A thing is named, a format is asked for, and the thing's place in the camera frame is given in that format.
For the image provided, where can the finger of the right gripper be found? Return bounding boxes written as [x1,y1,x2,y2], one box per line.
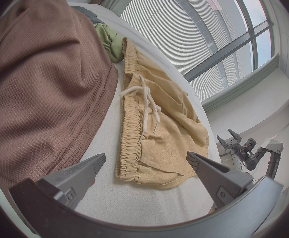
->
[228,129,242,146]
[217,135,229,149]

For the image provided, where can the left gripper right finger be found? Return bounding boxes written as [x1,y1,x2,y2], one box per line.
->
[186,151,255,209]

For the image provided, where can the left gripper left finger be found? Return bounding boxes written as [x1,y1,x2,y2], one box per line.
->
[36,153,107,210]

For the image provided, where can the bed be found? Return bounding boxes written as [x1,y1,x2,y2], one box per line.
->
[0,0,222,229]

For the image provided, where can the tan shorts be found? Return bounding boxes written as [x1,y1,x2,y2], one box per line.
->
[115,37,209,190]

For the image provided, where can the brown garment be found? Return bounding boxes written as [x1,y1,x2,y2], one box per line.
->
[0,0,120,232]

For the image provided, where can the window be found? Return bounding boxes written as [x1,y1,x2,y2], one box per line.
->
[120,0,281,108]

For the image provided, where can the green garment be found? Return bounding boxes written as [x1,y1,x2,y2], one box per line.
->
[94,23,125,64]

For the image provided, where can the black garment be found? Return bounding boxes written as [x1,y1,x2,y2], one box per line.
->
[71,6,105,25]

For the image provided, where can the grey-green curtain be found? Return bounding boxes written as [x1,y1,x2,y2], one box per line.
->
[90,0,147,17]

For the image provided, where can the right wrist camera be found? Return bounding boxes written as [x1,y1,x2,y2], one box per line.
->
[244,137,257,150]

